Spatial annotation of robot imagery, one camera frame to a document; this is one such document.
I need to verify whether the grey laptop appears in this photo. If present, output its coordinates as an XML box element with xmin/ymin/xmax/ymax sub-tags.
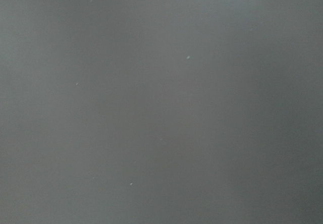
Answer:
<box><xmin>1</xmin><ymin>0</ymin><xmax>322</xmax><ymax>223</ymax></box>

